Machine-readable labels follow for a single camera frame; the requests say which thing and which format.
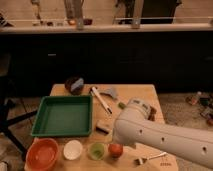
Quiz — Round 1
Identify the red apple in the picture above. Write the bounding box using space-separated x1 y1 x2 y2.
108 144 123 158

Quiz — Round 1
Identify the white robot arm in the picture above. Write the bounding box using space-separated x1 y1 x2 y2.
112 98 213 169

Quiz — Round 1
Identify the grey spatula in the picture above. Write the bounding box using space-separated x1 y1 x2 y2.
100 87 118 100

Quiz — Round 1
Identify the green pepper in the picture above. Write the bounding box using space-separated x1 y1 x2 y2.
118 102 126 109

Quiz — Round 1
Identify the dark bowl with sponge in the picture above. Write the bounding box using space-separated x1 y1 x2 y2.
65 77 84 95

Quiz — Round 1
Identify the grey block sponge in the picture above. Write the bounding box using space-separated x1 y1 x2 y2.
96 121 112 134

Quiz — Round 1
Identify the dark grape bunch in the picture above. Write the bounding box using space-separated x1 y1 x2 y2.
148 107 157 121

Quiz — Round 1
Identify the green plastic tray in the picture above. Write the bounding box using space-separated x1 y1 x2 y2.
31 95 92 137

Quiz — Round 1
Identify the green small cup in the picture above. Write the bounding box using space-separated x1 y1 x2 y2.
88 143 105 160

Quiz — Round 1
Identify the white small bowl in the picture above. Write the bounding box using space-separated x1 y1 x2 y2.
63 140 83 160

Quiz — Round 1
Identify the silver fork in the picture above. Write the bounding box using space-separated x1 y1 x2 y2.
133 152 167 166

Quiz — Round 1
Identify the orange bowl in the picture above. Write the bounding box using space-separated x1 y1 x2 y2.
26 138 59 171

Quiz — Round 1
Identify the black office chair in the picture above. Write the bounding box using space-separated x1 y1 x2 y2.
0 54 37 159

